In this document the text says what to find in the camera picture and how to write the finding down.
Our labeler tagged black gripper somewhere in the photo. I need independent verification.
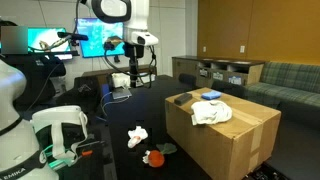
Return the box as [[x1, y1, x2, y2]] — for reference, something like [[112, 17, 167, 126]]
[[123, 42, 145, 88]]

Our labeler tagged blue sponge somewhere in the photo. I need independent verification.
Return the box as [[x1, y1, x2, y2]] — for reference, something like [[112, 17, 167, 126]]
[[201, 90, 223, 101]]

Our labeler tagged red plush toy green leaf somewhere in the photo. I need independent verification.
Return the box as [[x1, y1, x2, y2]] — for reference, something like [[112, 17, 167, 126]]
[[142, 143, 178, 168]]

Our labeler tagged white box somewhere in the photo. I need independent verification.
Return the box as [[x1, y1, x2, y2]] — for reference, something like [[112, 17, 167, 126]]
[[111, 72, 131, 89]]

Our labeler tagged white cloth with red spot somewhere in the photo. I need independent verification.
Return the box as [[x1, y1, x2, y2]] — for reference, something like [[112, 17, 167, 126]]
[[127, 125, 149, 149]]

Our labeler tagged large cardboard box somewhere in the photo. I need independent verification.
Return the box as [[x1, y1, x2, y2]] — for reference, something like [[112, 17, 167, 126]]
[[164, 87, 282, 180]]

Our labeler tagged clear plastic bin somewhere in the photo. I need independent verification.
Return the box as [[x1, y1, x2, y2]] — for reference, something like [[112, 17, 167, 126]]
[[139, 73, 156, 84]]

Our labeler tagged grey flat device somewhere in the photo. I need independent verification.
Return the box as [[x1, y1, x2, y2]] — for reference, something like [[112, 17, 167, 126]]
[[111, 88, 133, 101]]

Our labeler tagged blue rectangular object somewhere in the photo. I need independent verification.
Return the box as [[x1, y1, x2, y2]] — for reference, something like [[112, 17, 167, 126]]
[[100, 83, 111, 98]]

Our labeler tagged wooden desk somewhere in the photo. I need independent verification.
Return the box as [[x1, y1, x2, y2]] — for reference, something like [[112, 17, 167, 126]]
[[81, 64, 158, 86]]

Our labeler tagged black backpack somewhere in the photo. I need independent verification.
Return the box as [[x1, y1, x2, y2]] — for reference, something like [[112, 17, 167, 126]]
[[56, 75, 102, 114]]

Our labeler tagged black chair back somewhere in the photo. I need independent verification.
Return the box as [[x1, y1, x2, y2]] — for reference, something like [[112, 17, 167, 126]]
[[178, 73, 198, 88], [211, 79, 247, 100]]

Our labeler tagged white VR headset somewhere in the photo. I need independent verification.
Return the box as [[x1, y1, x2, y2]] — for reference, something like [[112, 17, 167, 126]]
[[30, 105, 89, 168]]

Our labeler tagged wooden cabinet with bins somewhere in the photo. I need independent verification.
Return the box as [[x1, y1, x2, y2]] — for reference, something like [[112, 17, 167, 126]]
[[171, 55, 266, 89]]

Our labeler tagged person in dark clothes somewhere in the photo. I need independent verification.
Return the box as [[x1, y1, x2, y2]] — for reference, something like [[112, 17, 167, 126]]
[[0, 19, 67, 113]]

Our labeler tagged green plaid sofa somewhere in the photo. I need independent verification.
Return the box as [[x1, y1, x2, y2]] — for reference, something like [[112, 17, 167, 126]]
[[244, 61, 320, 109]]

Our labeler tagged ochre wrist camera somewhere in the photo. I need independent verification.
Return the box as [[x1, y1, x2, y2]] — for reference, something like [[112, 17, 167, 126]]
[[103, 35, 125, 52]]

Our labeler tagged black camera on mount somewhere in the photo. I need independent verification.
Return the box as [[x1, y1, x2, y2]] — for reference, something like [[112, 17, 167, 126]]
[[57, 31, 90, 43]]

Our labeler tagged small wall monitor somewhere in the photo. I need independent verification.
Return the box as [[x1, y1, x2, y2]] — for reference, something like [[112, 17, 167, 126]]
[[27, 27, 74, 62]]

